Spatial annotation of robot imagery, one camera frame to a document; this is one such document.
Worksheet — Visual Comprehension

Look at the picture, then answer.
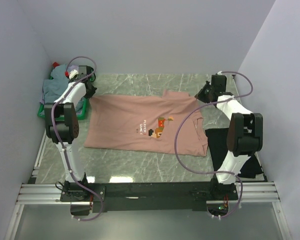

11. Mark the black base beam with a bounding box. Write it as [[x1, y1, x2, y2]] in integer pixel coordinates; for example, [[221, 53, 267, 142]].
[[60, 177, 239, 216]]

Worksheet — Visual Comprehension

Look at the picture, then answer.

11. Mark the green plastic bin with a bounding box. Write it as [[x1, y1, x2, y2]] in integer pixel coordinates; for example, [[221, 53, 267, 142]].
[[37, 65, 94, 121]]

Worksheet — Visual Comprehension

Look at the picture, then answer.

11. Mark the black folded t-shirt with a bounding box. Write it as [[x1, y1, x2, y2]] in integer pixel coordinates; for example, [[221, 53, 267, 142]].
[[205, 128, 263, 179]]

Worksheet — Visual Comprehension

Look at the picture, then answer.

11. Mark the aluminium frame rail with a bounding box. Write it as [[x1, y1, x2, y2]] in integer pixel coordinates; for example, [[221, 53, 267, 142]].
[[16, 131, 280, 205]]

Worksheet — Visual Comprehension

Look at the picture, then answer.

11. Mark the grey-blue t-shirt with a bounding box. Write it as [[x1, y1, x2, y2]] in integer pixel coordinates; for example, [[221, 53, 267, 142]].
[[41, 64, 85, 115]]

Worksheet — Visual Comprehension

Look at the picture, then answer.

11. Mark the red garment in bin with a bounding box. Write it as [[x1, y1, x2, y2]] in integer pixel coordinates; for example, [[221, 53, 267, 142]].
[[52, 62, 60, 68]]

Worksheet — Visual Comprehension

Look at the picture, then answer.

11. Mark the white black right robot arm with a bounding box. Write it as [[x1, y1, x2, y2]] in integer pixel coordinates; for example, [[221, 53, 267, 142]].
[[195, 71, 263, 200]]

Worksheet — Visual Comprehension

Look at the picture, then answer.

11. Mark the pink printed t-shirt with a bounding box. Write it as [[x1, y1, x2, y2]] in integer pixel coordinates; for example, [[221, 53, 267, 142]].
[[84, 90, 208, 157]]

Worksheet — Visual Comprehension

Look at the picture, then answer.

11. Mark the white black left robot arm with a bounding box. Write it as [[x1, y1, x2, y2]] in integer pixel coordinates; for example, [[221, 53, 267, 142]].
[[44, 66, 97, 201]]

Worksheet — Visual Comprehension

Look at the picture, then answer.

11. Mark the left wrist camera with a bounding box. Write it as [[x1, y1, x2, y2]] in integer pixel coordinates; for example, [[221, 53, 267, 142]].
[[64, 69, 79, 80]]

